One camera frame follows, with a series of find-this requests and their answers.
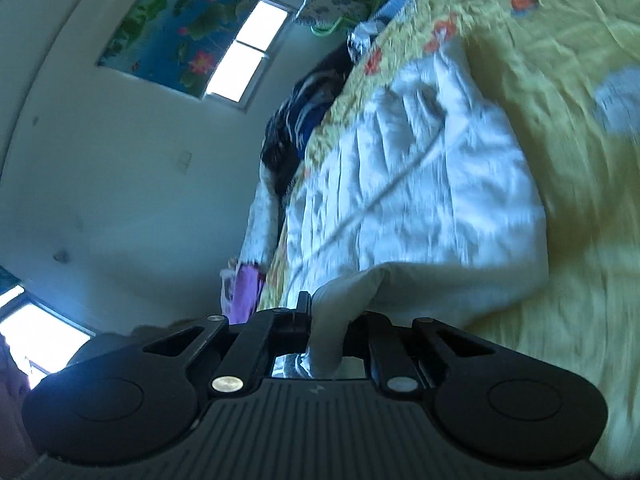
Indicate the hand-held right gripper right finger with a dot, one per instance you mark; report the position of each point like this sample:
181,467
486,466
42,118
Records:
357,335

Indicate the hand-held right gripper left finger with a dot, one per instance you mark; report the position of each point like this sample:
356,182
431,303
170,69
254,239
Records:
302,320

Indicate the white puffer jacket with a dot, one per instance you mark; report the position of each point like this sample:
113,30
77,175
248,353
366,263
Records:
425,185

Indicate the dark clothes pile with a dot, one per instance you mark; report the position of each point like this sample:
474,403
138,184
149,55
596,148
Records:
285,125

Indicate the purple cloth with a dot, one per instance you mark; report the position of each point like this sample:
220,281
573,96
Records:
245,295

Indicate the white patterned quilt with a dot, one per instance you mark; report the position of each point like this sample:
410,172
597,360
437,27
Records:
262,220

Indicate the stack of striped dark sweaters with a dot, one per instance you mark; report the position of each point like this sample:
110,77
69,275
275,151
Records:
310,120

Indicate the large bright window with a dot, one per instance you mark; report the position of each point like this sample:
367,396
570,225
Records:
40,335

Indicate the yellow printed blanket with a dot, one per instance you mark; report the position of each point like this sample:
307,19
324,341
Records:
575,185

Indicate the crumpled plastic bag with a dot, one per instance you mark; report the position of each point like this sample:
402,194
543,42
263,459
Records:
362,40

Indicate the green plastic chair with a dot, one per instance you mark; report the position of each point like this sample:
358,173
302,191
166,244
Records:
327,27

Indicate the bright wall window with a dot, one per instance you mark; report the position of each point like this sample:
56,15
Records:
240,65

